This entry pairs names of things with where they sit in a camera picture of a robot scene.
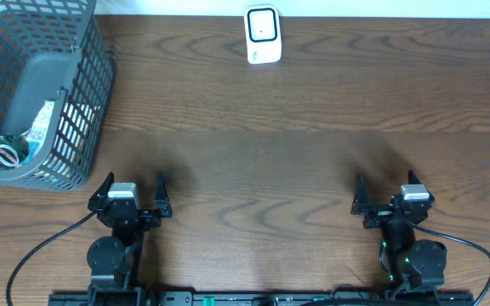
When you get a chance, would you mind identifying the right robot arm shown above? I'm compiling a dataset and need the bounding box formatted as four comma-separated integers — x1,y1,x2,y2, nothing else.
350,171,447,300

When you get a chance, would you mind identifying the teal small packet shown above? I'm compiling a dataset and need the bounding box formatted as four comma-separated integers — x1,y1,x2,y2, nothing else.
0,135,29,163

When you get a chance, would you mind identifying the grey plastic mesh basket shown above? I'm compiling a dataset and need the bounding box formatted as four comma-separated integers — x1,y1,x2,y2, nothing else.
0,0,114,191

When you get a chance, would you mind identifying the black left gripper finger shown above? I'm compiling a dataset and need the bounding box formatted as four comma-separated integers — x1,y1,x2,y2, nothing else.
88,172,114,211
154,172,173,218

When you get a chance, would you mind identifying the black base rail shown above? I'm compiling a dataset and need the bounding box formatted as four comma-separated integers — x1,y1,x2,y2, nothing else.
48,291,474,306

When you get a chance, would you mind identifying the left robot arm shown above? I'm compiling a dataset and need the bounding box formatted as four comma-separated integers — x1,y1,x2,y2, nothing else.
87,173,173,305

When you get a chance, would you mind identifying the white snack bag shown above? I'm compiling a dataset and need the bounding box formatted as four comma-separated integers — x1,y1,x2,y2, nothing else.
21,100,55,165

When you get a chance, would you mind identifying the white barcode scanner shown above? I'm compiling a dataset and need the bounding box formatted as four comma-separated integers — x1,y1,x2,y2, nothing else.
244,5,282,65

